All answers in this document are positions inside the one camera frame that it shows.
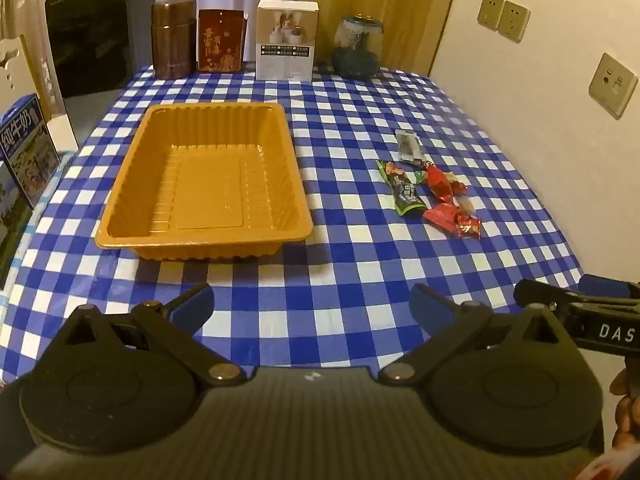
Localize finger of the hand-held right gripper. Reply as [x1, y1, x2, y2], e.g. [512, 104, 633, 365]
[582, 274, 640, 301]
[515, 280, 640, 311]

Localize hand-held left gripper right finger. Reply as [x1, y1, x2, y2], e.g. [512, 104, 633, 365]
[377, 284, 576, 386]

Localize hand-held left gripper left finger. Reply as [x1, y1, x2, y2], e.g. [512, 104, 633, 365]
[55, 282, 246, 387]

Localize red candy packet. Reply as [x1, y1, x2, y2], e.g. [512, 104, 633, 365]
[422, 202, 482, 240]

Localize orange plastic tray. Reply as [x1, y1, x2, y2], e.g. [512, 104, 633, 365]
[95, 101, 315, 262]

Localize green black snack packet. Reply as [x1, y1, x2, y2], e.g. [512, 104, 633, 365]
[376, 159, 430, 217]

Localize grey snack packet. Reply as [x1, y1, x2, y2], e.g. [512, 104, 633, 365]
[395, 129, 423, 166]

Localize person's right forearm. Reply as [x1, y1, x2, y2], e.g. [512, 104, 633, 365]
[580, 449, 640, 480]

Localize person's right hand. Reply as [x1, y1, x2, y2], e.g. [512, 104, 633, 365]
[609, 367, 640, 453]

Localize blue checkered tablecloth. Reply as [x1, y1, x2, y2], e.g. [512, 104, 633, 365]
[0, 62, 640, 386]

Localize light blue milk carton box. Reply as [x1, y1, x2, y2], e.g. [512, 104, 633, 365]
[0, 160, 35, 288]

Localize red printed box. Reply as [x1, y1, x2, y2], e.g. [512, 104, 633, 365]
[197, 8, 249, 73]

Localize brown metal canister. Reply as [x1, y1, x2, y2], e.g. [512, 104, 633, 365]
[151, 0, 197, 80]

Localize glass jar dark contents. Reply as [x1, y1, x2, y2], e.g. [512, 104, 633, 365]
[332, 14, 383, 80]

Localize white product box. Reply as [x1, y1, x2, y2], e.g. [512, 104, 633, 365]
[256, 0, 320, 82]

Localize black glossy appliance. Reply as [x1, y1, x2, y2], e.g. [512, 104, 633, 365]
[44, 0, 157, 151]

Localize white wooden chair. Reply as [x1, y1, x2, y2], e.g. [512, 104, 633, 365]
[0, 35, 41, 111]

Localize large beige wall socket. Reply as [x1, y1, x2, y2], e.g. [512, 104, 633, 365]
[588, 52, 638, 120]

